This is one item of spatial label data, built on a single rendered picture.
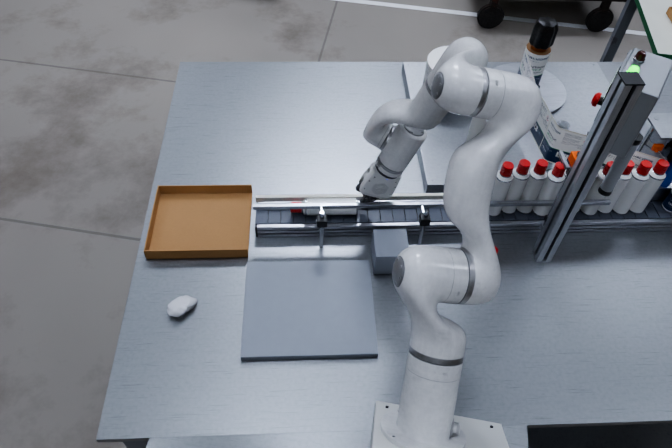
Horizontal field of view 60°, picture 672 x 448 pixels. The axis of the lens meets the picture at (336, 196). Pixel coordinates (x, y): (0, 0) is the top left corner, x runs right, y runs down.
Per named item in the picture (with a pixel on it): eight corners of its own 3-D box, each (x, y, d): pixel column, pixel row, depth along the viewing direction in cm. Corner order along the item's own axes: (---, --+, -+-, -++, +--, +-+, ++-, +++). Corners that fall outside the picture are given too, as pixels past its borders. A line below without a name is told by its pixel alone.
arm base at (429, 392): (464, 423, 137) (477, 348, 135) (466, 467, 118) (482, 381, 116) (384, 404, 140) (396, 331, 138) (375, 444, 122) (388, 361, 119)
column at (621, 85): (546, 250, 179) (637, 71, 129) (550, 262, 176) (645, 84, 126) (531, 250, 179) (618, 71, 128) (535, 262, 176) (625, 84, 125)
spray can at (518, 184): (509, 200, 185) (527, 154, 170) (518, 211, 182) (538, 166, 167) (495, 204, 184) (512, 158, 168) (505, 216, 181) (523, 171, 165)
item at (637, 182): (624, 202, 186) (652, 157, 171) (630, 215, 183) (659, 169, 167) (608, 202, 186) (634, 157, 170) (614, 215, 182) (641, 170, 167)
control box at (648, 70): (640, 121, 151) (675, 59, 136) (624, 159, 141) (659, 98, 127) (601, 106, 154) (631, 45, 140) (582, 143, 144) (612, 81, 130)
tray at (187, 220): (252, 192, 191) (251, 184, 188) (248, 257, 173) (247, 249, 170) (159, 193, 189) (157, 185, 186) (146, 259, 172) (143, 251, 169)
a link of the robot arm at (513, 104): (412, 289, 130) (477, 293, 135) (433, 311, 119) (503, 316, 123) (458, 64, 120) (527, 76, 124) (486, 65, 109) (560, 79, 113)
